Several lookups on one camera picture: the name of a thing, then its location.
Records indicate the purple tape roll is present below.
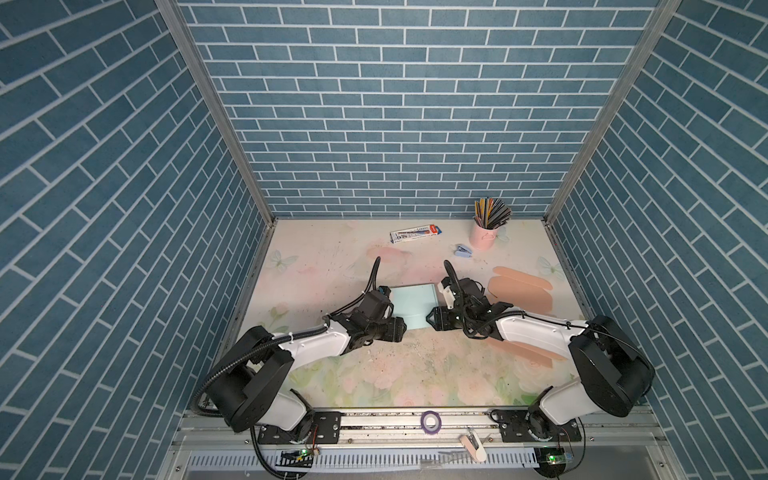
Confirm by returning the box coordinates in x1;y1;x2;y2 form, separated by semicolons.
420;410;442;435

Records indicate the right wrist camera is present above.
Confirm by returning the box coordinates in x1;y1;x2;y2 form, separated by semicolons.
436;281;456;310

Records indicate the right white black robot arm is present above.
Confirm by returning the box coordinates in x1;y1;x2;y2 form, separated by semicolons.
426;276;655;441

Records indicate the metal base rail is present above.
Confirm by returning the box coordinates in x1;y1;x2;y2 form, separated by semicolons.
158;406;684;479

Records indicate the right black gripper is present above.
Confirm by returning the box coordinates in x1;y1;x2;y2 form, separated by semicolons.
422;305;474;330

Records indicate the light blue paper box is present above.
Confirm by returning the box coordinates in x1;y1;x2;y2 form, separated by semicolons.
390;284;440;332

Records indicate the white pink small tool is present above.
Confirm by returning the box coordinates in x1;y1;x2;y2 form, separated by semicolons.
459;429;488;463

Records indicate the pink flat paper box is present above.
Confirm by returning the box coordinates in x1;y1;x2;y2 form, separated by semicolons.
487;266;575;368

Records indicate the colored pencils bundle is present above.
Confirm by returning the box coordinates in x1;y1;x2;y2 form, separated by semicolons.
474;198;512;230

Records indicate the right black cable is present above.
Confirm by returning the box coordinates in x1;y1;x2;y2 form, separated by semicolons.
442;259;655;385

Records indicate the left black corrugated cable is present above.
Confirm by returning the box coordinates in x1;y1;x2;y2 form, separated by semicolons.
189;256;383;418

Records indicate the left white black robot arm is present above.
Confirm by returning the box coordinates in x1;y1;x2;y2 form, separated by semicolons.
193;287;407;442

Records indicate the pink pen cup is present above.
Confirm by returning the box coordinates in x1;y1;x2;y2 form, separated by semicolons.
469;223;498;251

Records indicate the white pencil box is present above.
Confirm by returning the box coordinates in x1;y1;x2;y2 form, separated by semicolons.
390;224;442;244

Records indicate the blue small stapler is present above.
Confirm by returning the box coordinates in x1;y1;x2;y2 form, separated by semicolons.
454;244;473;258

